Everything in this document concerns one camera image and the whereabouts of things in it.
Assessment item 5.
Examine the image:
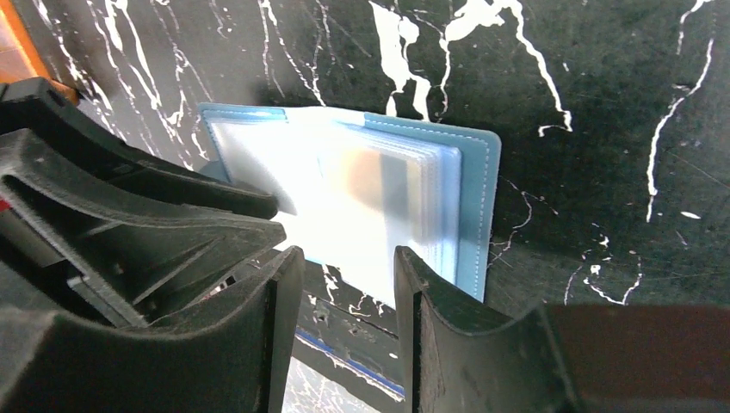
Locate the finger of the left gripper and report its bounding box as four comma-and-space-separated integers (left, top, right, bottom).
1, 77, 278, 219
1, 129, 285, 327

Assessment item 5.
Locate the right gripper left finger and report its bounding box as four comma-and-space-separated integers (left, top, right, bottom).
1, 246, 305, 412

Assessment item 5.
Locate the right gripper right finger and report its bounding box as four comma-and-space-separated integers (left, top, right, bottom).
394, 246, 729, 412

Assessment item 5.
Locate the blue card holder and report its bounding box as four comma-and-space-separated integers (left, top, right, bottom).
199, 103, 502, 305

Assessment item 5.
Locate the orange card in holder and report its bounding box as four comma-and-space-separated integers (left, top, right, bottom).
339, 149, 408, 217

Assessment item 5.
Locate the orange wooden rack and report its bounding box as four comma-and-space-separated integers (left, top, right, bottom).
1, 0, 79, 105

